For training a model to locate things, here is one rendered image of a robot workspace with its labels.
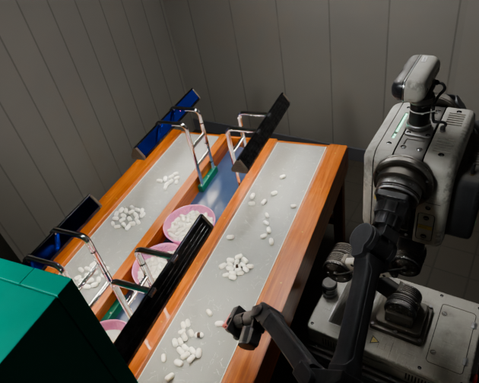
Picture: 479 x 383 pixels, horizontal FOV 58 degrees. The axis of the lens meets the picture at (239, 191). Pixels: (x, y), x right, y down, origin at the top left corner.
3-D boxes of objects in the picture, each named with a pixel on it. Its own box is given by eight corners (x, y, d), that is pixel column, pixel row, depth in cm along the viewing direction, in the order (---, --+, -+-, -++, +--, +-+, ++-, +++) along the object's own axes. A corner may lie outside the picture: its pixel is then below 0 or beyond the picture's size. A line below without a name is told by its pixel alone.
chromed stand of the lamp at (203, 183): (218, 171, 261) (202, 106, 233) (203, 192, 248) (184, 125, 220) (191, 167, 269) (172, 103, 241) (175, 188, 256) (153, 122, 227)
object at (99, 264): (128, 300, 197) (90, 231, 168) (101, 338, 183) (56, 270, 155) (95, 290, 204) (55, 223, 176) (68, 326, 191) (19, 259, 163)
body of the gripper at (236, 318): (223, 330, 147) (236, 326, 142) (236, 305, 154) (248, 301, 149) (236, 341, 149) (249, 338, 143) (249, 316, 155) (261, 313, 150)
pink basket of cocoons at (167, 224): (226, 222, 226) (223, 208, 220) (204, 260, 208) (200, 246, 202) (183, 213, 236) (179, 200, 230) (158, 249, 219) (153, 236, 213)
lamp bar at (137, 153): (201, 99, 257) (198, 87, 253) (144, 160, 216) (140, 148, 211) (188, 98, 261) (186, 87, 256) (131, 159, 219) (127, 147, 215)
